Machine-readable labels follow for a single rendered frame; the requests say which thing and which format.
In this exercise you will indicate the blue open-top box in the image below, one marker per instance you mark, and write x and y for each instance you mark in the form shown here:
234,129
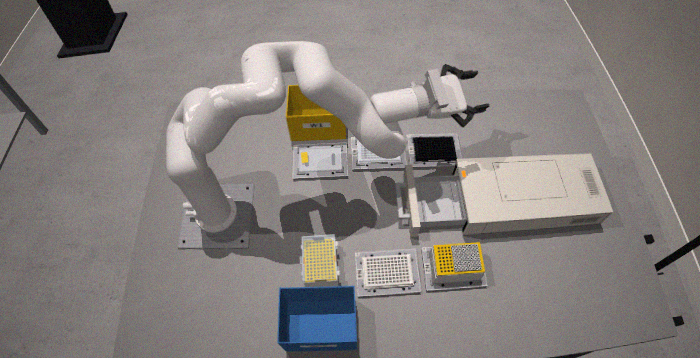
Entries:
323,317

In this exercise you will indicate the yellow open-top box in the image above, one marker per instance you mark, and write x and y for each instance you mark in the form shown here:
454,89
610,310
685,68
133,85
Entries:
314,125

